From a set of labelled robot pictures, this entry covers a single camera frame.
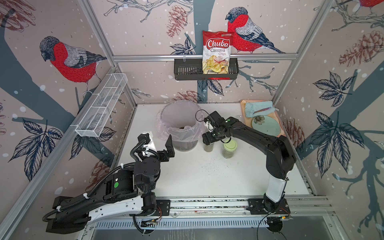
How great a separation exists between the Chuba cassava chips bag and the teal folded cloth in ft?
1.31

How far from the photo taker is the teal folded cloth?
3.71 feet

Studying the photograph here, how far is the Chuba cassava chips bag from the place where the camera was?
849mm
